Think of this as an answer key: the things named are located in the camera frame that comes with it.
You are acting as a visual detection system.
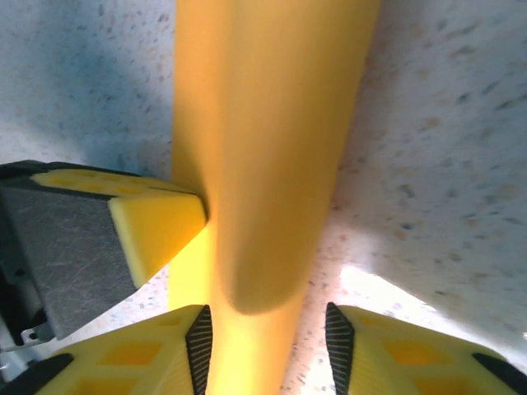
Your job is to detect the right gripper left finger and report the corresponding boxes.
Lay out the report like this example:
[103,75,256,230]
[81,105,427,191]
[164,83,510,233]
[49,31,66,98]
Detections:
[0,303,214,395]

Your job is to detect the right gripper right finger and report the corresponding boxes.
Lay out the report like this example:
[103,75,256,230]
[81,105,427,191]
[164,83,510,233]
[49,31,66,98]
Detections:
[324,301,527,395]

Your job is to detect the orange square paper sheet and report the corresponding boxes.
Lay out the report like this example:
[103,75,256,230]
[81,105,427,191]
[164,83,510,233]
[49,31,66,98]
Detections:
[167,0,385,395]

